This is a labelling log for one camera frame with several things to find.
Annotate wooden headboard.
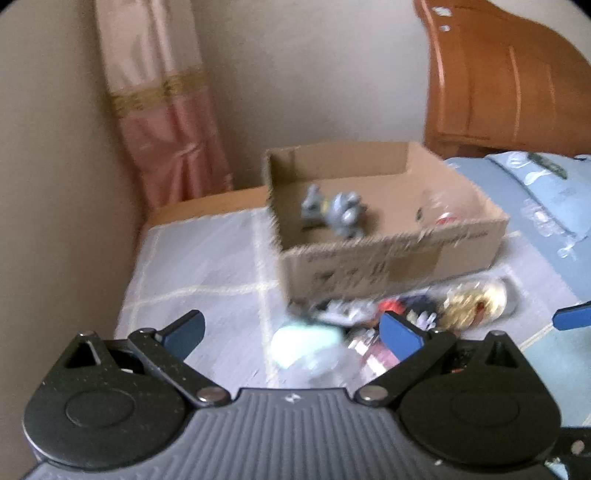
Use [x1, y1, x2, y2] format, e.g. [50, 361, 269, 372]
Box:
[413, 0, 591, 161]

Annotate grey toy figure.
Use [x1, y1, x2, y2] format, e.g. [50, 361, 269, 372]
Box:
[300, 185, 370, 241]

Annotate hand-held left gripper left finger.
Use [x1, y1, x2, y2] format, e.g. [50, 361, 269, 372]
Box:
[62, 310, 230, 408]

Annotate grey checked blanket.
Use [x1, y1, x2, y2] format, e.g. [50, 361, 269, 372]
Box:
[115, 203, 571, 394]

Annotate brown cardboard box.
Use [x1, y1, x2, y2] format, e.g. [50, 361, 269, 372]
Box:
[263, 142, 511, 306]

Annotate pink curtain gold band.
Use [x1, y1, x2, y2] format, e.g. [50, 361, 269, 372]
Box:
[95, 0, 235, 209]

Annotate clear bagged toy in box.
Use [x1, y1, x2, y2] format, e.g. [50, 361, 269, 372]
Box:
[416, 189, 468, 228]

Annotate white green bottle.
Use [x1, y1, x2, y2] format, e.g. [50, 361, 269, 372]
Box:
[318, 299, 371, 325]

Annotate clear heart-shaped case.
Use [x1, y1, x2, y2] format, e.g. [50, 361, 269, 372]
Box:
[441, 279, 521, 331]

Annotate clear plastic container red contents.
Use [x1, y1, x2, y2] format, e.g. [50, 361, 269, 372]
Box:
[323, 329, 394, 385]

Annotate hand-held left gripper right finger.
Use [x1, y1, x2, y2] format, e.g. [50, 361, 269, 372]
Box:
[355, 311, 525, 408]

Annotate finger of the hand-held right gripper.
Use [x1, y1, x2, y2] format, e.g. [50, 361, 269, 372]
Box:
[553, 300, 591, 331]

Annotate light blue pillow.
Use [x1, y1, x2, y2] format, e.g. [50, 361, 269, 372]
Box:
[485, 151, 591, 243]

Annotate blue floral pillow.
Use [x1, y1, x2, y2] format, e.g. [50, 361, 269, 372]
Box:
[443, 154, 591, 326]

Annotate mint egg-shaped case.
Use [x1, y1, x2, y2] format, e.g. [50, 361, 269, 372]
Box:
[270, 320, 345, 371]

